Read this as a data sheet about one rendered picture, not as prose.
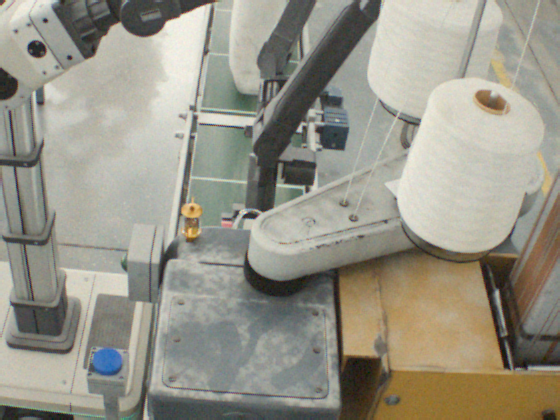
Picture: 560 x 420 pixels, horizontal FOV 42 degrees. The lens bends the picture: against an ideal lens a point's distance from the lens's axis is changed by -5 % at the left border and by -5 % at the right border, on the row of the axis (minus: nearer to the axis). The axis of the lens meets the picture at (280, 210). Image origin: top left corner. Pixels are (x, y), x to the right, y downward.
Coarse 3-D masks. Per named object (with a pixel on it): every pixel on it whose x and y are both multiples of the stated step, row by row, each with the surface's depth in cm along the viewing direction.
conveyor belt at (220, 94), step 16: (224, 0) 365; (224, 16) 353; (224, 32) 341; (224, 48) 331; (208, 64) 319; (224, 64) 321; (288, 64) 327; (208, 80) 310; (224, 80) 312; (208, 96) 302; (224, 96) 303; (240, 96) 304; (256, 96) 306; (208, 112) 295; (224, 112) 295; (240, 112) 296; (240, 128) 297
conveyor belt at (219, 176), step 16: (208, 128) 286; (224, 128) 287; (208, 144) 279; (224, 144) 280; (240, 144) 281; (208, 160) 272; (224, 160) 273; (240, 160) 274; (192, 176) 264; (208, 176) 265; (224, 176) 267; (240, 176) 268; (192, 192) 258; (208, 192) 259; (224, 192) 260; (240, 192) 261; (288, 192) 264; (208, 208) 253; (224, 208) 254; (208, 224) 248; (240, 224) 250
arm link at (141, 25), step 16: (128, 0) 115; (144, 0) 115; (160, 0) 115; (176, 0) 116; (192, 0) 118; (208, 0) 118; (128, 16) 117; (144, 16) 117; (160, 16) 117; (176, 16) 117; (144, 32) 119
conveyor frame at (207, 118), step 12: (204, 24) 337; (204, 36) 329; (300, 36) 362; (204, 48) 333; (300, 48) 354; (192, 96) 293; (192, 108) 291; (192, 120) 294; (204, 120) 290; (216, 120) 291; (228, 120) 292; (240, 120) 293; (252, 120) 294; (312, 120) 294; (300, 132) 292
